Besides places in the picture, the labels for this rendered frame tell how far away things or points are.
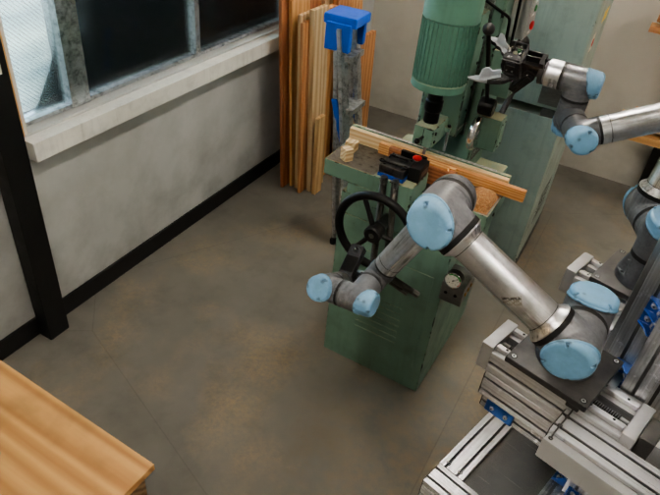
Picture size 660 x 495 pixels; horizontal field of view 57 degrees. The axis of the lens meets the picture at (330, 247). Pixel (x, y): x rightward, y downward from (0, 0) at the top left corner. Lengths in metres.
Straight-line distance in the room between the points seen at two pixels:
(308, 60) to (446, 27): 1.52
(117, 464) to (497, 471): 1.18
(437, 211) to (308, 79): 2.13
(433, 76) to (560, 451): 1.11
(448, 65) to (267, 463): 1.48
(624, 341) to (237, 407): 1.40
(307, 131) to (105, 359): 1.66
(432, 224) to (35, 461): 1.14
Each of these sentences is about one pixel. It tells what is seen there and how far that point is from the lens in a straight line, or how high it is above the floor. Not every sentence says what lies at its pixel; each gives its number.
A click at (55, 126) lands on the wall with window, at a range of 2.51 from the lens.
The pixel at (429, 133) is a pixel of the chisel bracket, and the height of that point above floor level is 1.06.
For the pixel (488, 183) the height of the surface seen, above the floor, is 0.93.
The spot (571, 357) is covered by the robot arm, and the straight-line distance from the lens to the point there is 1.43.
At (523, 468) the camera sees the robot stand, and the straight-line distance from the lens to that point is 2.22.
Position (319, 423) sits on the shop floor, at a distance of 2.42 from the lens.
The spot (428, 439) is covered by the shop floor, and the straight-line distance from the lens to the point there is 2.45.
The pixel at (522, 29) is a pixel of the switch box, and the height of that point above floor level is 1.35.
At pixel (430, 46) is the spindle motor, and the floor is 1.34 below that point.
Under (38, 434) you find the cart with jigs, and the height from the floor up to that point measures 0.53.
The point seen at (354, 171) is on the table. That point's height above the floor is 0.89.
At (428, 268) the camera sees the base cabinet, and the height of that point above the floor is 0.62.
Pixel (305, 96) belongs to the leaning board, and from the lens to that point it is 3.40.
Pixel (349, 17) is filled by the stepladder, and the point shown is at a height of 1.16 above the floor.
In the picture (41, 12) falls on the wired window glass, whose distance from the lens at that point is 2.49.
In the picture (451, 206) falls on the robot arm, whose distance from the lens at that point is 1.36.
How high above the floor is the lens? 1.93
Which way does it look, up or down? 37 degrees down
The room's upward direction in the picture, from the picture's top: 6 degrees clockwise
